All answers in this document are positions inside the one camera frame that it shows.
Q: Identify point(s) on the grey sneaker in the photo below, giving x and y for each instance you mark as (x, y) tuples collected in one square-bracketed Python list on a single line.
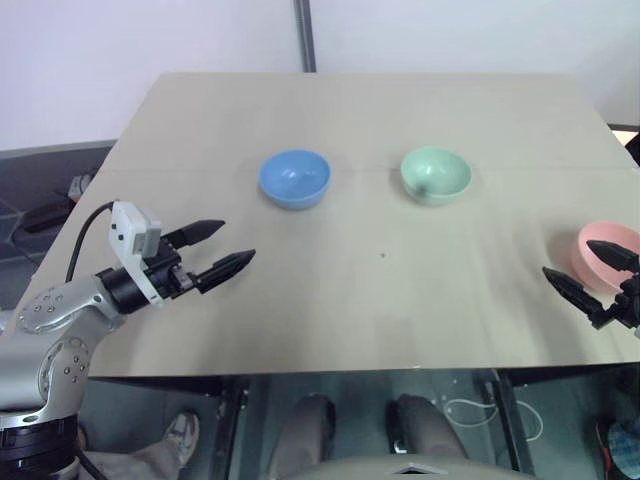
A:
[(182, 437)]

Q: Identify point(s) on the white and red device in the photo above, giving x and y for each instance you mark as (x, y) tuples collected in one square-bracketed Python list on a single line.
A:
[(80, 186)]

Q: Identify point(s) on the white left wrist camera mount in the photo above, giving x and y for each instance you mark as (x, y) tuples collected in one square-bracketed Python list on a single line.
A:
[(131, 227)]

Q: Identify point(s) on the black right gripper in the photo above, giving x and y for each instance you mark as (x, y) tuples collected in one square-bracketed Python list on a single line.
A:
[(629, 302)]

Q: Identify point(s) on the beige trouser leg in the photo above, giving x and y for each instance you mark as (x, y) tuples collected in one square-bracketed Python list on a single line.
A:
[(140, 462)]

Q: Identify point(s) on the black metal table frame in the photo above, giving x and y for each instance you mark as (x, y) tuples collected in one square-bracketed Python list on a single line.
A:
[(511, 415)]

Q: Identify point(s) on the grey vertical pole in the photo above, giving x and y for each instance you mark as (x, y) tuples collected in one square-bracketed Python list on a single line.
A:
[(305, 35)]

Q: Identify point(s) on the pink red bowl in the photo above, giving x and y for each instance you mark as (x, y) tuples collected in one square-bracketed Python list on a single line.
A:
[(587, 260)]

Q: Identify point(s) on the blue bowl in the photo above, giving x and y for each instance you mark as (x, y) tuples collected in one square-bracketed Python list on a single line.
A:
[(295, 187)]

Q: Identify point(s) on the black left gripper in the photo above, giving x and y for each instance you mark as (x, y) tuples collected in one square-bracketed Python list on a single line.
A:
[(162, 277)]

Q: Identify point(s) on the green bowl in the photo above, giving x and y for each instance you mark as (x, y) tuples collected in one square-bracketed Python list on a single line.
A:
[(440, 185)]

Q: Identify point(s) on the dark grey rounded shape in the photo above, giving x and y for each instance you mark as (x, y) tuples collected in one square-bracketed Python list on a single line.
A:
[(430, 425), (307, 430)]

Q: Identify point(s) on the grey curved robot torso panel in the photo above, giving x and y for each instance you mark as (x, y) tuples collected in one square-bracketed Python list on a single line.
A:
[(415, 470)]

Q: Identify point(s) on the blue mesh shoe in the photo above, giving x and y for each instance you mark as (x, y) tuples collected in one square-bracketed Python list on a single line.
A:
[(625, 445)]

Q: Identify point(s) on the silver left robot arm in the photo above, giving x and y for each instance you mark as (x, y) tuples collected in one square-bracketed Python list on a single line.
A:
[(55, 306)]

